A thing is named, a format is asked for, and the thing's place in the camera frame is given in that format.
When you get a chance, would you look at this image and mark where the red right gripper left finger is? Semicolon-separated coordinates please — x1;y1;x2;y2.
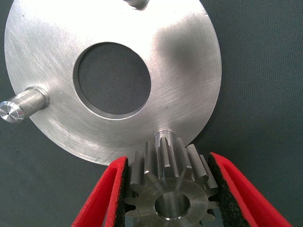
71;155;130;227

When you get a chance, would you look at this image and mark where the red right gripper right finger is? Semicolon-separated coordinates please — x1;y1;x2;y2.
207;152;294;227

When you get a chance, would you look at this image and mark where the small steel planetary gear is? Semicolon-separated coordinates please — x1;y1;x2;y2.
123;138;221;223

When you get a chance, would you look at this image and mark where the round metal carrier plate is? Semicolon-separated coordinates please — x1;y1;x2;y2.
0;0;223;166

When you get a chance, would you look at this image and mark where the dark grey table cloth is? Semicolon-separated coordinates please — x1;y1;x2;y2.
0;0;303;227

